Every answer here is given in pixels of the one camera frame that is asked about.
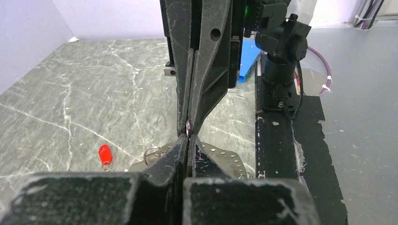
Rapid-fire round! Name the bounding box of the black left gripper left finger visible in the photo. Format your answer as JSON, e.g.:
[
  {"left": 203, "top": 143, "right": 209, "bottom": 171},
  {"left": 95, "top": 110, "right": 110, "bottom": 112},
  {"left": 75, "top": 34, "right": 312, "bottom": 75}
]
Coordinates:
[{"left": 0, "top": 134, "right": 189, "bottom": 225}]

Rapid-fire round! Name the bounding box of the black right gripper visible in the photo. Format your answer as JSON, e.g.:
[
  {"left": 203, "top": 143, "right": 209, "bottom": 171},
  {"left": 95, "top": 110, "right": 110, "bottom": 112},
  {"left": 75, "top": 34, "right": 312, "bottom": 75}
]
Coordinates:
[{"left": 160, "top": 0, "right": 246, "bottom": 136}]

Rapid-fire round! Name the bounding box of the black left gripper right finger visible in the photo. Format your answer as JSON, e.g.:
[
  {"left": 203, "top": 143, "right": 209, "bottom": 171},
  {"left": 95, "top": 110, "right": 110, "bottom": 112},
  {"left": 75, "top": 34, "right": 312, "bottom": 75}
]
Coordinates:
[{"left": 183, "top": 135, "right": 321, "bottom": 225}]

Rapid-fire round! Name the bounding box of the red key tag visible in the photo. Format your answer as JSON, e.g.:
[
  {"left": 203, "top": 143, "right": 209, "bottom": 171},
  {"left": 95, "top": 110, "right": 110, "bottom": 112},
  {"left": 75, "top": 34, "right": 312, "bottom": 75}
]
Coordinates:
[{"left": 98, "top": 144, "right": 113, "bottom": 165}]

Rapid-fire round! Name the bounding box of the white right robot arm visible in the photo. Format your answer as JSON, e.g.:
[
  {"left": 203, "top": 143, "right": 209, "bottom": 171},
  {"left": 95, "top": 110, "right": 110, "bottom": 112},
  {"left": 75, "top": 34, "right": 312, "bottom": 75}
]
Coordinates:
[{"left": 160, "top": 0, "right": 311, "bottom": 136}]

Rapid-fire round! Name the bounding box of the blue foam pad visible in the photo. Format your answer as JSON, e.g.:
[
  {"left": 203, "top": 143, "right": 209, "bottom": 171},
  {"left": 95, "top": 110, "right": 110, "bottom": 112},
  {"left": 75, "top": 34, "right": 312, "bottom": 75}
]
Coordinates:
[{"left": 237, "top": 40, "right": 261, "bottom": 83}]

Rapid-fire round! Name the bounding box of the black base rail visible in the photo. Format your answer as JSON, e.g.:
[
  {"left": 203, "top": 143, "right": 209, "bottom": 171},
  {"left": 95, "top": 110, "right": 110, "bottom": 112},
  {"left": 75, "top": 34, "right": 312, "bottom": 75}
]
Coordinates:
[{"left": 255, "top": 55, "right": 348, "bottom": 225}]

